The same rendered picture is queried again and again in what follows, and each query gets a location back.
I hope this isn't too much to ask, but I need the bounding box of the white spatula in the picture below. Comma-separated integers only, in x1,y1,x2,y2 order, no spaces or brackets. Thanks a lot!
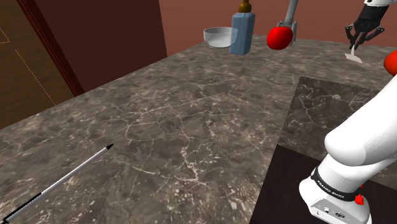
344,45,363,64

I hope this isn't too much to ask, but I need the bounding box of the red round fruit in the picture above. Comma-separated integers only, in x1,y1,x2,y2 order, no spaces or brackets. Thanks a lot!
267,26,294,51
383,49,397,77

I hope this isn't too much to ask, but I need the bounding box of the clear glass bowl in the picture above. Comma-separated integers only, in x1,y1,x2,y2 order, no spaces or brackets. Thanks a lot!
203,26,239,49

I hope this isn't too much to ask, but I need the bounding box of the silver and black pen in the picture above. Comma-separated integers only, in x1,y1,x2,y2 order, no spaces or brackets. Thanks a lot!
2,143,115,224

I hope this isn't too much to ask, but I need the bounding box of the dark robot stand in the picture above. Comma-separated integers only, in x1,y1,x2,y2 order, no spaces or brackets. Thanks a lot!
249,144,397,224

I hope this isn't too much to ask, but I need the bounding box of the brown wooden door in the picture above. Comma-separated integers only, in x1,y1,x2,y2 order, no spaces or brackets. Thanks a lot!
0,0,85,130

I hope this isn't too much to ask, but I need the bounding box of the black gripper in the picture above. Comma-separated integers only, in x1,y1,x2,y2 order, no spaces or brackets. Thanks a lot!
344,4,390,50

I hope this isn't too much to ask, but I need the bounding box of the blue bottle with brown cap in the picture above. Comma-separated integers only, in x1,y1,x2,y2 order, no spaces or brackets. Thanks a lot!
229,0,256,56

